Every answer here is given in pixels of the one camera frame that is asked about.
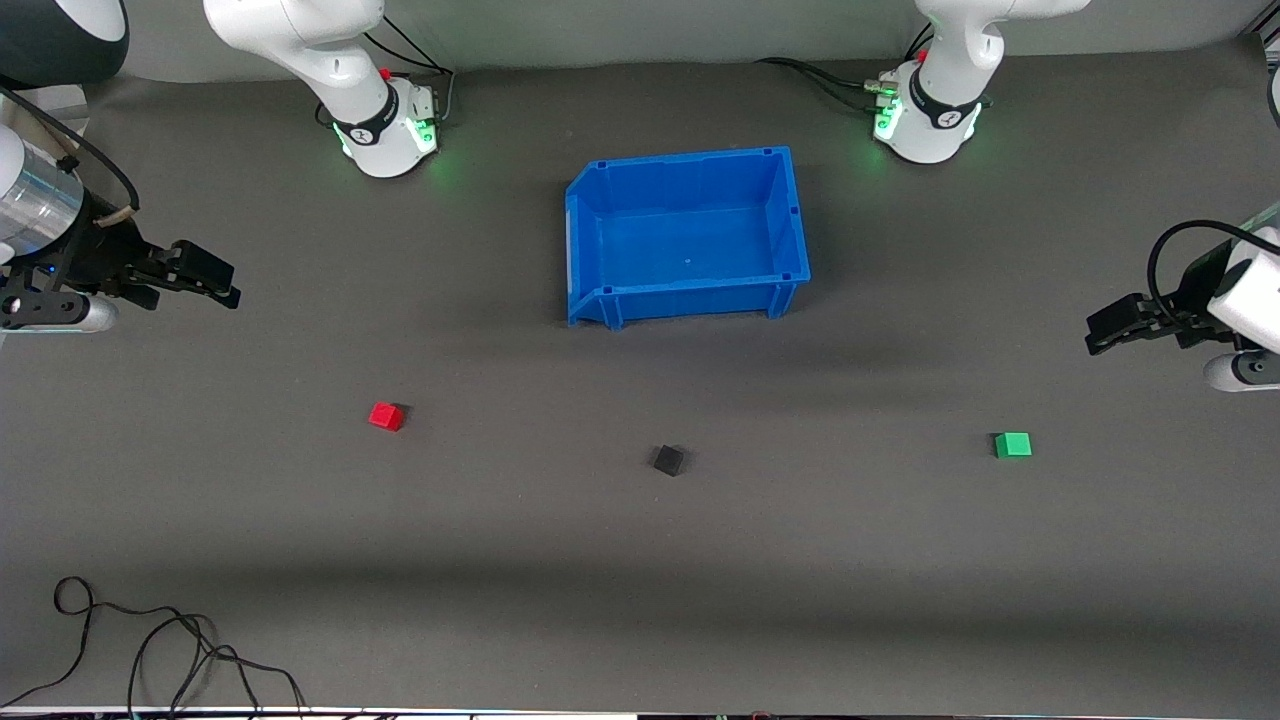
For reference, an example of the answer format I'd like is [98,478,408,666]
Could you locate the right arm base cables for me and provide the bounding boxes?
[362,15,457,127]

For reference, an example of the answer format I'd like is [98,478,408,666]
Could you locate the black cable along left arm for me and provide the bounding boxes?
[1146,220,1263,323]

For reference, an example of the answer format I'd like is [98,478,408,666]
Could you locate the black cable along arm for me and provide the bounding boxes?
[1146,220,1263,323]
[0,85,141,213]

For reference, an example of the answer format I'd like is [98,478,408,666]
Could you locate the dark grey table mat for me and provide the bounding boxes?
[0,40,1280,713]

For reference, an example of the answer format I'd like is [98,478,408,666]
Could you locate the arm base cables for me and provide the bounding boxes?
[755,20,936,113]
[362,15,457,127]

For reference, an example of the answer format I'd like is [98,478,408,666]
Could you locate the blue plastic storage bin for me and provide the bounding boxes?
[565,146,812,331]

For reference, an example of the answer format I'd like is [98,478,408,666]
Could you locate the loose thin black cable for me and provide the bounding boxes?
[0,576,306,717]

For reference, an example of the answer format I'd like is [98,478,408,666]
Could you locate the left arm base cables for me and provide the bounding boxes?
[755,20,936,113]

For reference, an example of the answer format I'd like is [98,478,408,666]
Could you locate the black cable along right arm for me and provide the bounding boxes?
[0,85,141,213]

